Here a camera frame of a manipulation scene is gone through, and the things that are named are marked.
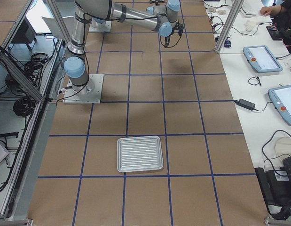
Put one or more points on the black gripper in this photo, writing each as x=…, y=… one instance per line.
x=168, y=37
x=156, y=3

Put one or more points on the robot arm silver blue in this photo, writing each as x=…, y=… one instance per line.
x=158, y=18

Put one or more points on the ribbed metal tray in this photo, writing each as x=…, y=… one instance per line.
x=136, y=154

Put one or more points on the person hand at desk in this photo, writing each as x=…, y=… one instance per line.
x=270, y=11

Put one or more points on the white plastic chair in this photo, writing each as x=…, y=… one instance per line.
x=60, y=30

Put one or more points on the upper blue teach pendant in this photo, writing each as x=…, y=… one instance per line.
x=261, y=59

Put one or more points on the blue teach pendant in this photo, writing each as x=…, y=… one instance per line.
x=261, y=59
x=281, y=98

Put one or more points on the black power adapter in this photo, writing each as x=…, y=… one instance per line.
x=246, y=104

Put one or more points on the lower blue teach pendant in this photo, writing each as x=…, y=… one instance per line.
x=281, y=98

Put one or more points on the black device on desk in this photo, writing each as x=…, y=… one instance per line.
x=275, y=185

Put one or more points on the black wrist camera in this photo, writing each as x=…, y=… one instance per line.
x=180, y=28

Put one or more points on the aluminium frame post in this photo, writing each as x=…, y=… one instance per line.
x=228, y=24

